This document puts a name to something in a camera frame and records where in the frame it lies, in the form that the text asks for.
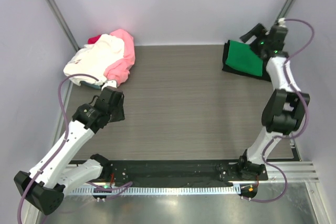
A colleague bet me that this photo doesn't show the green t-shirt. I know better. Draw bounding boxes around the green t-shirt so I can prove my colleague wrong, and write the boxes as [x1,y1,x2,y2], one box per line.
[225,40,263,77]

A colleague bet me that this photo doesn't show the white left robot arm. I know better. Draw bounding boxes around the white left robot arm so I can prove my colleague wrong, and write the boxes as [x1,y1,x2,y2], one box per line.
[14,80,124,215]

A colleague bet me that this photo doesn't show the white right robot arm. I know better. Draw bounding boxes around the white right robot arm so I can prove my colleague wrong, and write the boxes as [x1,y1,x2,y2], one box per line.
[233,19,310,180]

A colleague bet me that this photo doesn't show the pink t-shirt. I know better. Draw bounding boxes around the pink t-shirt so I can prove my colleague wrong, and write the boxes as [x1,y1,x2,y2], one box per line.
[104,29,135,86]

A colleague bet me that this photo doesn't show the light blue t-shirt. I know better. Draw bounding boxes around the light blue t-shirt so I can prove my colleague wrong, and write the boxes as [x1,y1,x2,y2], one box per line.
[80,81,101,90]

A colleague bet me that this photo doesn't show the folded black t-shirt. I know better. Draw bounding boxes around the folded black t-shirt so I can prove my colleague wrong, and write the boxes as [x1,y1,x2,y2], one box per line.
[222,40,271,82]

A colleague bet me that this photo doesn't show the white t-shirt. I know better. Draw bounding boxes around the white t-shirt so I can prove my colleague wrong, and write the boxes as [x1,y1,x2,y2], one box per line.
[64,34,125,86]

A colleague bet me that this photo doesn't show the red t-shirt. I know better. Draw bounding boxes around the red t-shirt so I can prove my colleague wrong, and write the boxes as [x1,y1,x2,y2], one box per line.
[87,35,101,45]

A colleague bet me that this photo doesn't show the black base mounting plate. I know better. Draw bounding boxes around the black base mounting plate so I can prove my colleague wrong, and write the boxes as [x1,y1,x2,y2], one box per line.
[109,158,268,183]

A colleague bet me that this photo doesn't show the slotted cable duct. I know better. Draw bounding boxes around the slotted cable duct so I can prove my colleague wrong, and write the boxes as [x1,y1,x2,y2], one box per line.
[69,184,241,196]

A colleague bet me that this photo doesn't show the aluminium frame post left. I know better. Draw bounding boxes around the aluminium frame post left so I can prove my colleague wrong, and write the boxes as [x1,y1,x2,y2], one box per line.
[45,0,80,51]

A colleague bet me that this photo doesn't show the aluminium rail right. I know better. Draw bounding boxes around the aluminium rail right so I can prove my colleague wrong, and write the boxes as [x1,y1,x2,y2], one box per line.
[266,161,319,183]

